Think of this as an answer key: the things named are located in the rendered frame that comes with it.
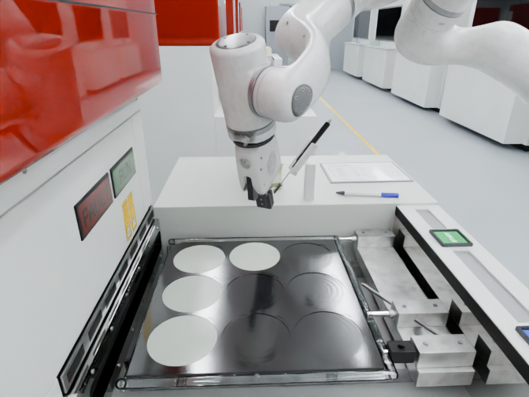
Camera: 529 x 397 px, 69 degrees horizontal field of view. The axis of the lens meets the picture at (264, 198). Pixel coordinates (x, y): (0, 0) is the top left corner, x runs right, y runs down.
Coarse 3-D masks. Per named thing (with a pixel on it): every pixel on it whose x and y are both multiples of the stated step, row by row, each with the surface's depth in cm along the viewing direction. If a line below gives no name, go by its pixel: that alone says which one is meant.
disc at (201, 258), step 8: (192, 248) 80; (200, 248) 80; (208, 248) 80; (216, 248) 80; (176, 256) 77; (184, 256) 77; (192, 256) 77; (200, 256) 77; (208, 256) 77; (216, 256) 77; (224, 256) 77; (176, 264) 74; (184, 264) 74; (192, 264) 74; (200, 264) 74; (208, 264) 74; (216, 264) 74; (192, 272) 72; (200, 272) 72
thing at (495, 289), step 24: (408, 216) 80; (432, 216) 81; (432, 240) 71; (456, 264) 64; (480, 264) 64; (480, 288) 58; (504, 288) 58; (504, 312) 53; (528, 312) 53; (528, 360) 45
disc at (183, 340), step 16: (176, 320) 60; (192, 320) 60; (160, 336) 57; (176, 336) 57; (192, 336) 57; (208, 336) 57; (160, 352) 54; (176, 352) 54; (192, 352) 54; (208, 352) 54
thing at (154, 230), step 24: (144, 240) 74; (144, 264) 71; (120, 288) 61; (144, 288) 72; (120, 312) 58; (96, 336) 51; (120, 336) 61; (96, 360) 49; (120, 360) 58; (72, 384) 44
